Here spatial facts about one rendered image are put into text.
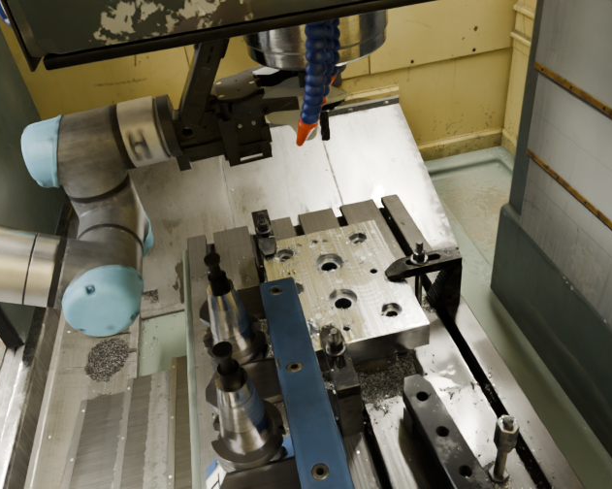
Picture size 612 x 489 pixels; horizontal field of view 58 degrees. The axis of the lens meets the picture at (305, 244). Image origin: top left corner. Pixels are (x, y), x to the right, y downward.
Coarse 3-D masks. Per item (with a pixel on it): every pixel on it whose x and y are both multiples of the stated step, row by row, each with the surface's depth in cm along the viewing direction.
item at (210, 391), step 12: (264, 360) 54; (216, 372) 53; (252, 372) 53; (264, 372) 53; (276, 372) 52; (264, 384) 51; (276, 384) 51; (216, 396) 51; (264, 396) 50; (276, 396) 50; (216, 408) 50
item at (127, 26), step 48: (48, 0) 25; (96, 0) 26; (144, 0) 26; (192, 0) 27; (240, 0) 27; (288, 0) 28; (336, 0) 28; (384, 0) 29; (432, 0) 29; (48, 48) 27; (96, 48) 27; (144, 48) 28
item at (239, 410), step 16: (240, 368) 44; (240, 384) 42; (224, 400) 42; (240, 400) 42; (256, 400) 44; (224, 416) 44; (240, 416) 43; (256, 416) 44; (224, 432) 45; (240, 432) 44; (256, 432) 45; (240, 448) 45; (256, 448) 45
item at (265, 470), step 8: (264, 464) 45; (272, 464) 45; (280, 464) 45; (288, 464) 45; (296, 464) 45; (232, 472) 45; (240, 472) 45; (248, 472) 45; (256, 472) 45; (264, 472) 45; (272, 472) 45; (280, 472) 44; (288, 472) 44; (296, 472) 44; (224, 480) 44; (232, 480) 44; (240, 480) 44; (248, 480) 44; (256, 480) 44; (264, 480) 44; (272, 480) 44; (280, 480) 44; (288, 480) 44; (296, 480) 44; (224, 488) 44; (232, 488) 44; (240, 488) 44; (248, 488) 44; (256, 488) 44; (264, 488) 44; (272, 488) 43; (280, 488) 43; (288, 488) 43; (296, 488) 43
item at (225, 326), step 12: (228, 288) 51; (216, 300) 51; (228, 300) 51; (240, 300) 52; (216, 312) 51; (228, 312) 51; (240, 312) 52; (216, 324) 52; (228, 324) 52; (240, 324) 53; (252, 324) 55; (216, 336) 53; (228, 336) 53; (240, 336) 53; (252, 336) 55; (240, 348) 54
